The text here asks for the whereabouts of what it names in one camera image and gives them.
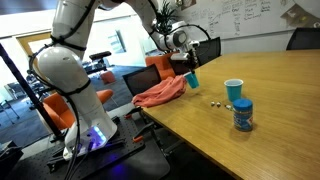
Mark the brown paper poster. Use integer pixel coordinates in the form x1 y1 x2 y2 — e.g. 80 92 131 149
280 2 320 29

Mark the blue lidded jar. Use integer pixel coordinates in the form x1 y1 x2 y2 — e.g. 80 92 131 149
232 98 254 133

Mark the black padded bench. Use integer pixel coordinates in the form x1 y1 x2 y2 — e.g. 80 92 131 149
82 50 113 75

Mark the green potted plant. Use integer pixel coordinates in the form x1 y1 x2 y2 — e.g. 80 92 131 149
155 0 178 35

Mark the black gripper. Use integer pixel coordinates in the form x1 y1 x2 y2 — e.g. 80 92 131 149
187 49 201 75

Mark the black slanted pole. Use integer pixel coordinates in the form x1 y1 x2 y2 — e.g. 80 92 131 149
0 43 65 142

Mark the whiteboard with writing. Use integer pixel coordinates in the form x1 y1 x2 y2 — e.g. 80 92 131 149
176 0 320 42

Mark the black robot platform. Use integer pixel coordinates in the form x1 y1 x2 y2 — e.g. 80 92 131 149
6 113 172 180

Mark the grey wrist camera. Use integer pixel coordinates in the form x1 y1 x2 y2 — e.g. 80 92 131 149
169 52 190 62

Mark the orange chair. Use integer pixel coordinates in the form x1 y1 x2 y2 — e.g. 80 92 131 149
42 88 115 132
144 52 178 81

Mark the orange stool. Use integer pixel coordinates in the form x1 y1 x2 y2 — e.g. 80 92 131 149
99 70 117 85

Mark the orange cloth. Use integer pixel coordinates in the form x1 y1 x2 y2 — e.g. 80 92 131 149
131 75 188 109

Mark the blue plastic cup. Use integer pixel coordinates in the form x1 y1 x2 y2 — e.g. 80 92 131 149
223 78 245 103
183 71 201 90

